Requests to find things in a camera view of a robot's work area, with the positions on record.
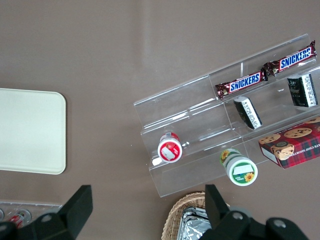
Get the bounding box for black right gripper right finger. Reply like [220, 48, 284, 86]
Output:
[204, 184, 266, 240]

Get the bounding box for red lid yogurt cup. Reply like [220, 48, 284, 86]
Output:
[157, 132, 183, 164]

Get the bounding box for clear acrylic bottle rack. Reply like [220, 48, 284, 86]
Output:
[0, 200, 64, 226]

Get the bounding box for stacked foil containers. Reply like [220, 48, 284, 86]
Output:
[177, 207, 216, 240]

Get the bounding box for red tartan cookie box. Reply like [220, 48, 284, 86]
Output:
[257, 116, 320, 171]

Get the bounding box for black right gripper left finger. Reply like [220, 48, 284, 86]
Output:
[17, 184, 94, 240]

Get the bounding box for small black white box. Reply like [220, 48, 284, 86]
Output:
[232, 95, 264, 130]
[286, 72, 319, 109]

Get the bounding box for green lid yogurt cup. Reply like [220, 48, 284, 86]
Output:
[219, 148, 259, 187]

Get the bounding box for Snickers bar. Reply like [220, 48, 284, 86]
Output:
[263, 40, 317, 77]
[215, 70, 269, 99]

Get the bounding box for clear acrylic stepped stand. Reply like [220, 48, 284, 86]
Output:
[132, 33, 320, 199]

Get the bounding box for beige plastic tray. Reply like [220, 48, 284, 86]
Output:
[0, 87, 67, 176]

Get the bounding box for light wicker basket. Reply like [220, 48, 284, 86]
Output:
[161, 191, 231, 240]

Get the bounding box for red cola bottle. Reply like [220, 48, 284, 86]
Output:
[10, 209, 33, 224]

